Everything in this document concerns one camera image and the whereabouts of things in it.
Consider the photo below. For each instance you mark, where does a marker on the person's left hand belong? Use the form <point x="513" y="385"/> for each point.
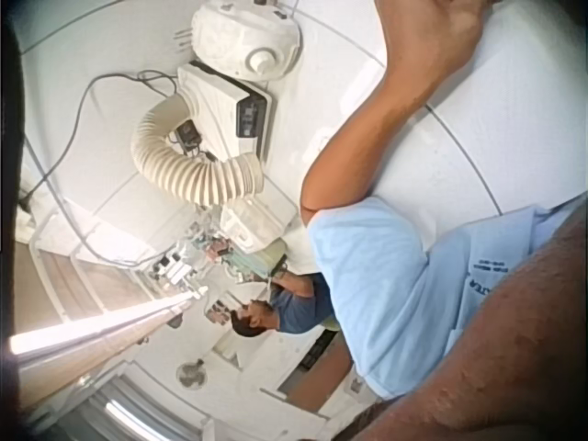
<point x="427" y="32"/>

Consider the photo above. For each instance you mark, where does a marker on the white round machine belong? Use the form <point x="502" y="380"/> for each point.
<point x="239" y="37"/>

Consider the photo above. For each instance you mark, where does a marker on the white portable air conditioner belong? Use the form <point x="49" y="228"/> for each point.
<point x="216" y="105"/>

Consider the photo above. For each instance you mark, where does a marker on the white box appliance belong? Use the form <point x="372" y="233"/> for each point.
<point x="257" y="222"/>

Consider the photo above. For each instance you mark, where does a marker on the cluttered work table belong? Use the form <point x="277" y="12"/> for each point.
<point x="216" y="257"/>

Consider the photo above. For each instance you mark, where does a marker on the beige pillar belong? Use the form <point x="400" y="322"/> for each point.
<point x="92" y="340"/>

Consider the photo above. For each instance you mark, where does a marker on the white wall fan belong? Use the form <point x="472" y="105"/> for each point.
<point x="190" y="374"/>

